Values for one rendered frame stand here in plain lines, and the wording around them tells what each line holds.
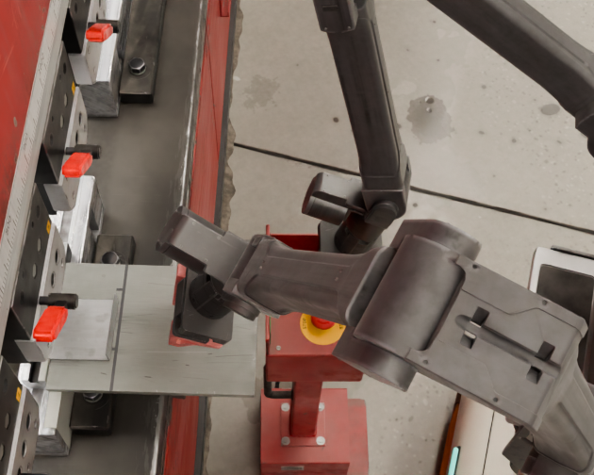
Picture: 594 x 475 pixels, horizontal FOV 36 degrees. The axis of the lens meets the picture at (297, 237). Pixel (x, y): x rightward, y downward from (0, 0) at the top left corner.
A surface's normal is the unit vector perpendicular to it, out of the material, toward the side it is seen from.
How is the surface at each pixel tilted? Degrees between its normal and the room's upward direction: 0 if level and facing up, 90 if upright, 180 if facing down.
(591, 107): 52
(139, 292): 0
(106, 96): 90
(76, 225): 0
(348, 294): 63
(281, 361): 90
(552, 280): 0
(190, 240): 31
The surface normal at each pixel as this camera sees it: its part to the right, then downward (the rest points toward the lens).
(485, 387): -0.05, -0.18
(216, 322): 0.52, -0.40
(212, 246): 0.26, -0.01
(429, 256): -0.33, -0.33
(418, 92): 0.03, -0.49
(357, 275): -0.82, -0.50
